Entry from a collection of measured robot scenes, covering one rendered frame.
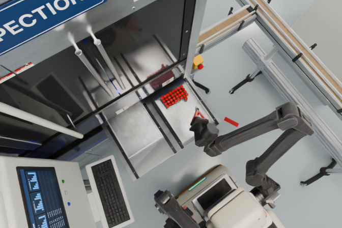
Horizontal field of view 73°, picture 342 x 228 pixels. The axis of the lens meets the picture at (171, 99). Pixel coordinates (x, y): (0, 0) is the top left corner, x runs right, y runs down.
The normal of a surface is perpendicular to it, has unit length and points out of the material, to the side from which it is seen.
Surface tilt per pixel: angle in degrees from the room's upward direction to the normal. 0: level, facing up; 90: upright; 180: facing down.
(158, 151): 0
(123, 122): 0
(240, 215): 42
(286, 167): 0
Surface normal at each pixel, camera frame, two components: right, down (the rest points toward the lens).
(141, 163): 0.00, -0.29
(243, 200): -0.38, -0.74
